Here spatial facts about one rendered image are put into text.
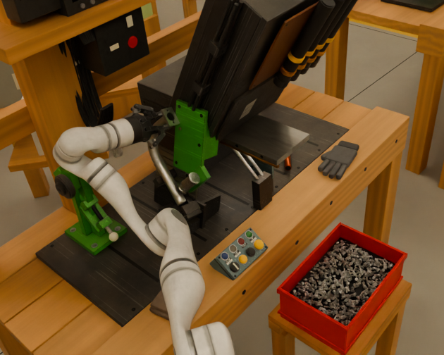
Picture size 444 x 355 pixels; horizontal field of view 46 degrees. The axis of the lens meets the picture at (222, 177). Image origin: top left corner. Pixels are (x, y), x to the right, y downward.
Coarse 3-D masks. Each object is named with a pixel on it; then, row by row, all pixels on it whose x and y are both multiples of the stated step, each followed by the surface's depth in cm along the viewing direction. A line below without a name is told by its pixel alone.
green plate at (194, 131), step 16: (176, 112) 152; (192, 112) 147; (176, 128) 154; (192, 128) 149; (208, 128) 150; (176, 144) 156; (192, 144) 151; (208, 144) 152; (176, 160) 158; (192, 160) 153
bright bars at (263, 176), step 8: (240, 160) 161; (248, 168) 161; (256, 168) 163; (256, 176) 161; (264, 176) 162; (256, 184) 160; (264, 184) 162; (256, 192) 163; (264, 192) 164; (256, 200) 165; (264, 200) 166
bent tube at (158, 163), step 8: (168, 112) 151; (160, 120) 152; (168, 120) 150; (176, 120) 152; (152, 136) 157; (152, 152) 159; (152, 160) 160; (160, 160) 160; (160, 168) 159; (168, 176) 159; (168, 184) 159; (176, 184) 159; (176, 192) 158; (176, 200) 158; (184, 200) 158
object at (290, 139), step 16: (240, 128) 162; (256, 128) 161; (272, 128) 160; (288, 128) 160; (224, 144) 161; (240, 144) 155; (256, 144) 155; (272, 144) 154; (288, 144) 153; (272, 160) 149
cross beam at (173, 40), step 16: (192, 16) 197; (160, 32) 188; (176, 32) 189; (192, 32) 195; (160, 48) 186; (176, 48) 192; (144, 64) 183; (96, 80) 170; (112, 80) 175; (128, 80) 181; (0, 112) 153; (16, 112) 153; (0, 128) 151; (16, 128) 155; (32, 128) 159; (0, 144) 153
